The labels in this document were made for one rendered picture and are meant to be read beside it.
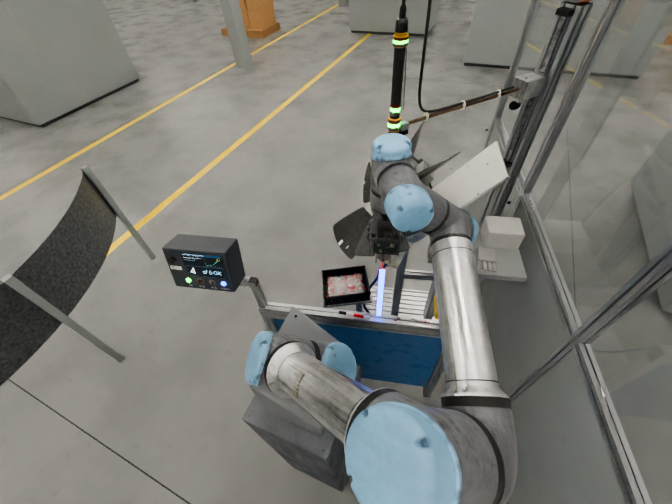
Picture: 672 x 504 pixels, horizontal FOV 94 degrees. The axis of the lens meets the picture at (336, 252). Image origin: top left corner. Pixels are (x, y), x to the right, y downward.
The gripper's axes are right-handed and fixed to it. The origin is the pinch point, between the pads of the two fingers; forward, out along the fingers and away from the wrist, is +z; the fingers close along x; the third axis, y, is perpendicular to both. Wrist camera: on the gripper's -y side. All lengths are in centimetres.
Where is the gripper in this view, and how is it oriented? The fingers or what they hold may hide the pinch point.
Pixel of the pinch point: (383, 255)
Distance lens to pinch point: 87.1
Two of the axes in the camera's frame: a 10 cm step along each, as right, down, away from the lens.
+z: 0.6, 6.6, 7.5
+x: 9.9, 0.7, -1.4
